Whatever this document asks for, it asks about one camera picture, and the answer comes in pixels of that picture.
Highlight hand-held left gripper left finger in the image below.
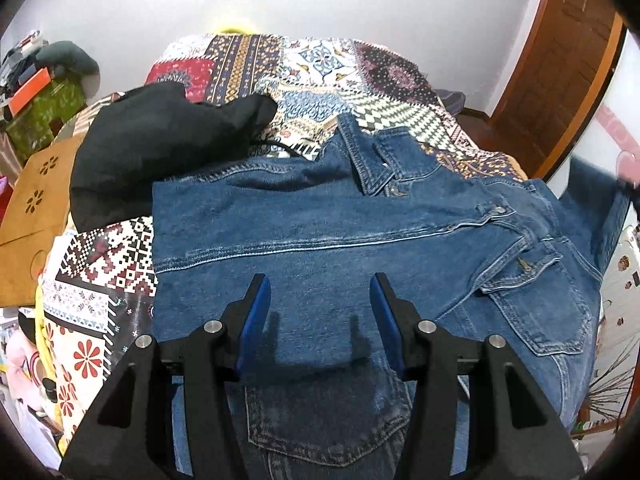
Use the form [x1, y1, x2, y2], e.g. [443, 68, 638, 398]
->
[59, 273, 273, 480]

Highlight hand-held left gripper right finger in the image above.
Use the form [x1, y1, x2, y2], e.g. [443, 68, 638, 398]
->
[369, 272, 585, 480]

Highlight blue denim jacket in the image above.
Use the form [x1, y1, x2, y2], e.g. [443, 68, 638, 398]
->
[150, 112, 633, 426]

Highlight blue jeans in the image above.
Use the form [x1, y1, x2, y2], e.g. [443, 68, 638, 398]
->
[170, 357, 481, 480]

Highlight black garment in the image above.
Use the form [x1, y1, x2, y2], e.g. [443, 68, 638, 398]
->
[69, 81, 321, 233]

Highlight dark blue cushion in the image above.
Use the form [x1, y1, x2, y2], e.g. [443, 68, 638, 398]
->
[432, 87, 467, 113]

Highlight white printed cloth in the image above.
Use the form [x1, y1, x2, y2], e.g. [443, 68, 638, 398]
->
[575, 225, 640, 441]

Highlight patchwork printed blanket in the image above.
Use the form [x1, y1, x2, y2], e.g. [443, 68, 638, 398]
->
[39, 32, 531, 456]

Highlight yellow cloth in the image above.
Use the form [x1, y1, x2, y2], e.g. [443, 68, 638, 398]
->
[212, 22, 256, 36]

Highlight green box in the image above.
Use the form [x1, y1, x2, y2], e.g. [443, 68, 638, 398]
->
[5, 77, 88, 161]

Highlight brown wooden door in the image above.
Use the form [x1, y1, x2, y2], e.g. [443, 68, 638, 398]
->
[487, 0, 626, 176]

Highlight orange box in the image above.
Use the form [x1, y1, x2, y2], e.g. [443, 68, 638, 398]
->
[7, 67, 53, 116]

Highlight dark grey cushion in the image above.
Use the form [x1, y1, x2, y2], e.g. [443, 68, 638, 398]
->
[35, 40, 101, 96]

